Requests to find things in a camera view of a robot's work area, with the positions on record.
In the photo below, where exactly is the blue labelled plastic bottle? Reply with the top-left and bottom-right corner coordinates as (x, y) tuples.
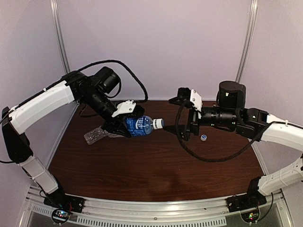
(125, 115), (154, 137)

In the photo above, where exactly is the clear unlabelled plastic bottle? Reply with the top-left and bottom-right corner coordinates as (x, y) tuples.
(84, 127), (123, 145)

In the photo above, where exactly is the white cap of clear bottle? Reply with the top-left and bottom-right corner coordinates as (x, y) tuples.
(200, 134), (207, 141)

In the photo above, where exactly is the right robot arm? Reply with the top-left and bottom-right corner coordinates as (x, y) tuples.
(169, 81), (303, 163)

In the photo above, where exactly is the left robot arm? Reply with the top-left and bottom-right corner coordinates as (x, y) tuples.
(1, 67), (144, 194)

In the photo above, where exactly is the left circuit board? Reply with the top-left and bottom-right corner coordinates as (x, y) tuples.
(51, 209), (71, 224)

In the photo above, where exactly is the circuit board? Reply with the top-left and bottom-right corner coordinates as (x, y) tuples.
(240, 208), (260, 224)
(51, 209), (71, 224)

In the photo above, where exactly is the right circuit board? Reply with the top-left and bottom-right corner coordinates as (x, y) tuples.
(240, 208), (260, 224)

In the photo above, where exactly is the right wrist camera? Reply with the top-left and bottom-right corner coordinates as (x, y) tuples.
(190, 89), (203, 119)

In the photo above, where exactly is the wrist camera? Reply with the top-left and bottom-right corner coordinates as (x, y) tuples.
(190, 89), (203, 119)
(112, 100), (136, 118)

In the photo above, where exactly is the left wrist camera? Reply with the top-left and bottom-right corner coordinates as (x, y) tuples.
(112, 100), (136, 118)

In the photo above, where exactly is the right black cable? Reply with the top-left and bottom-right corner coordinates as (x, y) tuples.
(175, 101), (288, 163)

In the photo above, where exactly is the black cable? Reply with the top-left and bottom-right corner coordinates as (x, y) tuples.
(175, 101), (288, 163)
(68, 60), (149, 103)

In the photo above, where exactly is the left black cable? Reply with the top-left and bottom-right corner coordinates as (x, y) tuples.
(68, 60), (149, 103)

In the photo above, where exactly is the right aluminium frame post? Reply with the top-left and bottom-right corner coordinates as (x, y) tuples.
(235, 0), (258, 83)

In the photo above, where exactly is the aluminium frame post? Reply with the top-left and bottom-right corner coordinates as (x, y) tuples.
(235, 0), (258, 83)
(50, 0), (70, 74)

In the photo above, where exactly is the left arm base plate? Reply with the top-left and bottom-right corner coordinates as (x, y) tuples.
(44, 193), (84, 213)

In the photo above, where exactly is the front aluminium rail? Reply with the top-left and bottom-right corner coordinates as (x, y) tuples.
(17, 185), (294, 227)

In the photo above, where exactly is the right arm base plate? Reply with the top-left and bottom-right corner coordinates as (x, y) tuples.
(226, 194), (267, 212)

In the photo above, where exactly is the left aluminium frame post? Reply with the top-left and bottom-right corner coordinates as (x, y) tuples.
(50, 0), (70, 74)

